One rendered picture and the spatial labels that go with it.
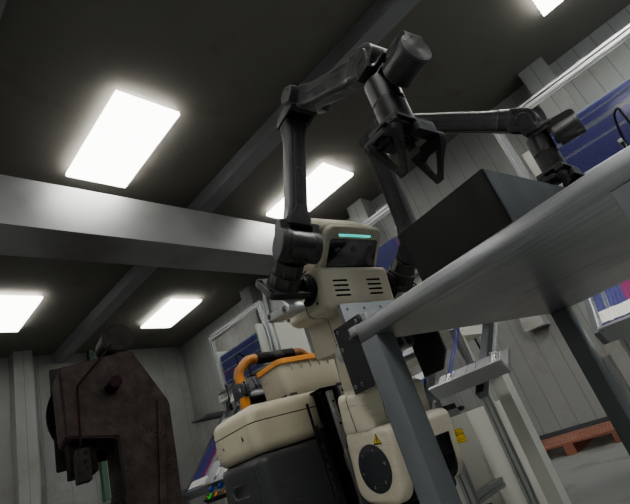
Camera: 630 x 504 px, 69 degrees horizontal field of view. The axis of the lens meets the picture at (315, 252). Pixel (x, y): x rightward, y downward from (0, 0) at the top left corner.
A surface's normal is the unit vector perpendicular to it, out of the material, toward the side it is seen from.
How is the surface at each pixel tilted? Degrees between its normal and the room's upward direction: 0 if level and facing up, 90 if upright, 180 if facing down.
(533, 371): 90
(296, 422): 90
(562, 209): 90
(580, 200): 90
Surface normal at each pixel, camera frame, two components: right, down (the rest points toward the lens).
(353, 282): 0.58, -0.38
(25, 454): 0.66, -0.50
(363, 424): -0.78, -0.01
